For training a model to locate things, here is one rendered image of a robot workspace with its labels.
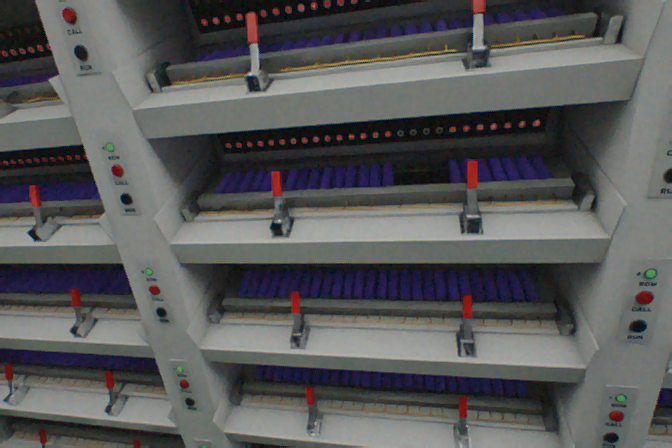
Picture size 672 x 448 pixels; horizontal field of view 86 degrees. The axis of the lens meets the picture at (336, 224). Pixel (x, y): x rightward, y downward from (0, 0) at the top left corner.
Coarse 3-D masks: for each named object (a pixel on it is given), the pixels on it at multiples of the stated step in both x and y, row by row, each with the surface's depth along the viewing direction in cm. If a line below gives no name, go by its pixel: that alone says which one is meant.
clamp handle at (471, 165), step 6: (468, 162) 46; (474, 162) 46; (468, 168) 46; (474, 168) 46; (468, 174) 47; (474, 174) 46; (468, 180) 47; (474, 180) 46; (468, 186) 47; (474, 186) 47; (468, 192) 47; (474, 192) 47; (468, 198) 47; (474, 198) 47; (468, 204) 47; (474, 204) 47; (468, 210) 47; (474, 210) 47
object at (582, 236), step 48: (384, 144) 61; (432, 144) 60; (480, 144) 58; (576, 144) 52; (192, 192) 61; (576, 192) 48; (192, 240) 56; (240, 240) 54; (288, 240) 52; (336, 240) 51; (384, 240) 49; (432, 240) 48; (480, 240) 47; (528, 240) 46; (576, 240) 45
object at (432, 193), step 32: (256, 192) 59; (288, 192) 57; (320, 192) 56; (352, 192) 55; (384, 192) 53; (416, 192) 52; (448, 192) 52; (480, 192) 51; (512, 192) 50; (544, 192) 49
